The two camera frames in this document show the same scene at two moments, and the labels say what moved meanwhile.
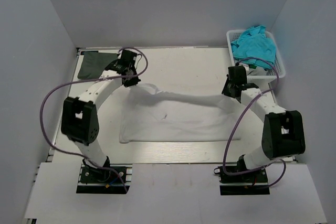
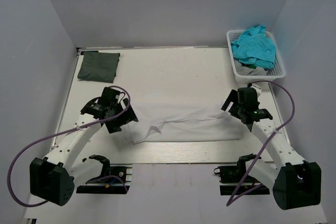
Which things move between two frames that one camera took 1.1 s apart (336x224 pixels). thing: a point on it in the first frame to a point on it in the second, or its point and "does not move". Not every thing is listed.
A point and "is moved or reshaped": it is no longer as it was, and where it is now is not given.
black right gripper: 226,91 to 233,97
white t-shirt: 148,114 is moved or reshaped
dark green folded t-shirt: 94,63 does not move
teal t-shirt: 253,43 does not move
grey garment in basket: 258,71 does not move
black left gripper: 133,82 to 128,116
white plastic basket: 272,77 does not move
